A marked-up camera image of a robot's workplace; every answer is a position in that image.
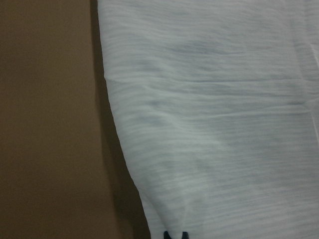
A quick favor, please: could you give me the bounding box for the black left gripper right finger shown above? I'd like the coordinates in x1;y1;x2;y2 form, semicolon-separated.
181;232;189;239

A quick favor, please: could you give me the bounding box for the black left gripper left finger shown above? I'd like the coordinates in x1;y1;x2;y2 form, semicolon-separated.
163;231;171;239

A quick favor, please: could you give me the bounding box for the light blue button-up shirt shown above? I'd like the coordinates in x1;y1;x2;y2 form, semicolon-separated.
98;0;319;239

